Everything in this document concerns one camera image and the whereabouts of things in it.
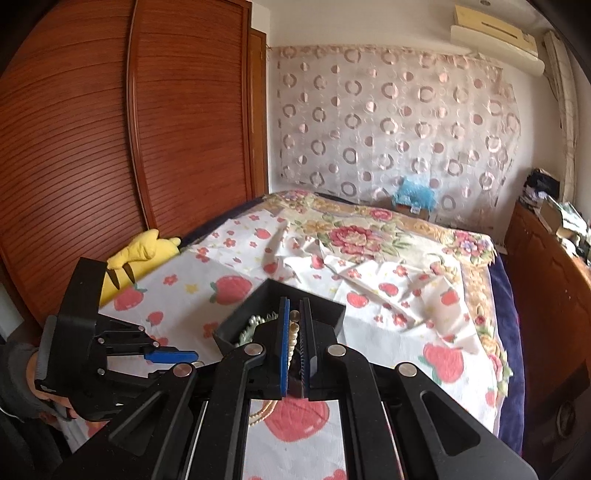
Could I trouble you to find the gold bead chain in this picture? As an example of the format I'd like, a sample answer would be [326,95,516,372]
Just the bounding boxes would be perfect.
[247,309,303,428]

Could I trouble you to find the black jewelry box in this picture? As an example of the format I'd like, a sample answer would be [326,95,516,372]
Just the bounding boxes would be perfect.
[211,277,348,356]

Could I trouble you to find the person's left hand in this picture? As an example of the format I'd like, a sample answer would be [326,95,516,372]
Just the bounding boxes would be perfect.
[26,352,71,408]

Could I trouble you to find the floral bed quilt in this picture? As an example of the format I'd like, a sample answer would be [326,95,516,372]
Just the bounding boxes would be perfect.
[263,190,513,398]

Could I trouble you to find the yellow plush toy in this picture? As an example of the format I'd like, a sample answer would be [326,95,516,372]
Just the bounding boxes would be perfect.
[99,229,181,307]

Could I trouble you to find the strawberry print white cloth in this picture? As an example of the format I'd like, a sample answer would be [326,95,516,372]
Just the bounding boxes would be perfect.
[59,214,505,480]

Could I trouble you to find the blue plush toy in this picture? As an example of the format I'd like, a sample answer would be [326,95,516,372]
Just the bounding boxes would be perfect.
[392,178,437,212]

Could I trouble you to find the circle pattern sheer curtain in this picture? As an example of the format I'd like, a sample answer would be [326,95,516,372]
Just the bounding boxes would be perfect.
[267,45,521,232]

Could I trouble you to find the brown wooden side cabinet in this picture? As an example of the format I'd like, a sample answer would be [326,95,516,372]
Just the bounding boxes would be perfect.
[504,203,590,436]

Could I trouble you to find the clutter pile on cabinet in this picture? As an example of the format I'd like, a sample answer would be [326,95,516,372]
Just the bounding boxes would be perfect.
[519,168,590,262]

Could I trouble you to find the white air conditioner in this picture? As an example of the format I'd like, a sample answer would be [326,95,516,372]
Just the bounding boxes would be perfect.
[451,4,545,77]

